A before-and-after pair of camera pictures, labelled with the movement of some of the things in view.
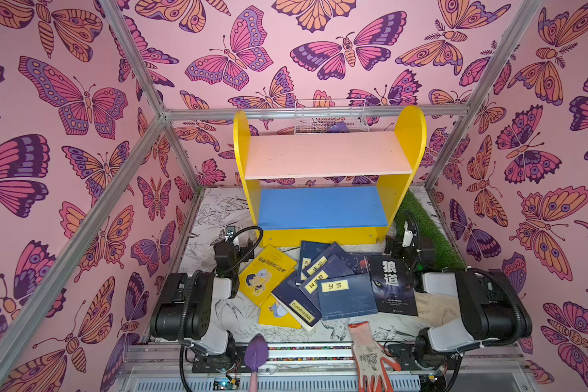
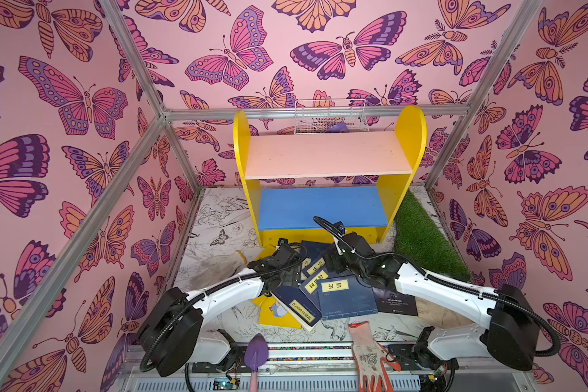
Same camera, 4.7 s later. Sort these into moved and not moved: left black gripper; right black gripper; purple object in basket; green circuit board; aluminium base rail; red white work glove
Moved: left black gripper; right black gripper
Not moved: green circuit board; red white work glove; purple object in basket; aluminium base rail
